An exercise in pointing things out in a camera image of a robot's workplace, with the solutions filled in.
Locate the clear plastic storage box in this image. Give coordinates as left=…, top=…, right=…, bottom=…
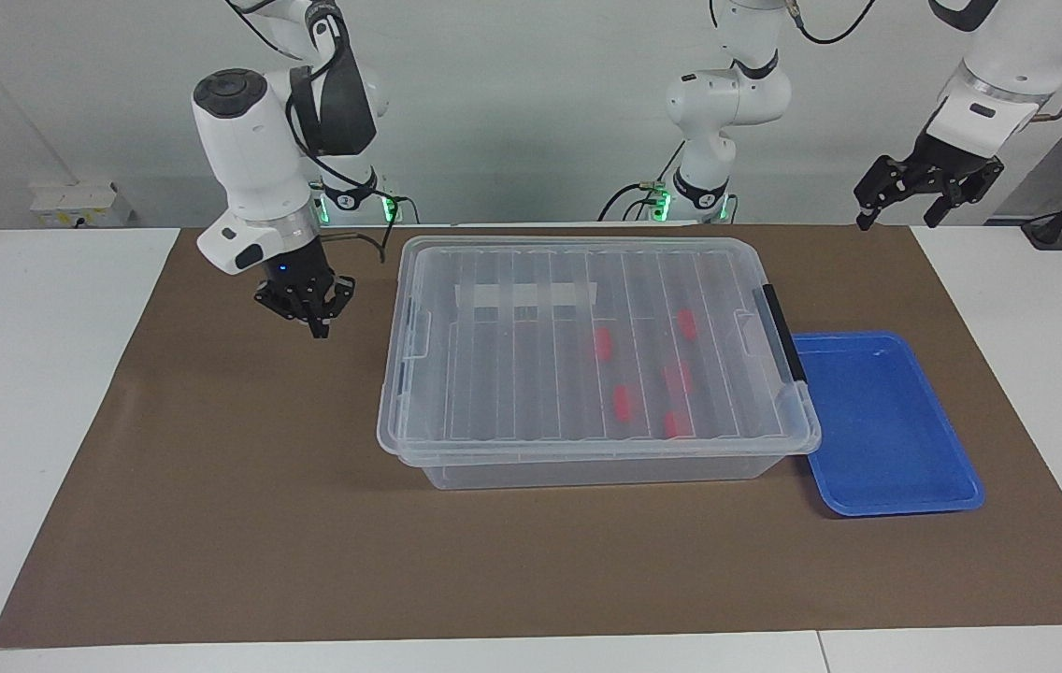
left=397, top=445, right=797, bottom=493

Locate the white tape strip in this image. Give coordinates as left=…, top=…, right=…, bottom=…
left=453, top=281, right=599, bottom=312

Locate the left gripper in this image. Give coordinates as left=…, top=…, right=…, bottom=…
left=853, top=130, right=1007, bottom=232

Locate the blue plastic tray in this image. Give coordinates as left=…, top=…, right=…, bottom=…
left=790, top=330, right=986, bottom=518

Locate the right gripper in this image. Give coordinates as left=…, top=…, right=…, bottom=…
left=253, top=234, right=357, bottom=340

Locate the white socket box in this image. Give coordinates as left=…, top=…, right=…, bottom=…
left=29, top=181, right=135, bottom=229

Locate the clear plastic box lid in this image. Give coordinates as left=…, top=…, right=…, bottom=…
left=377, top=235, right=823, bottom=466

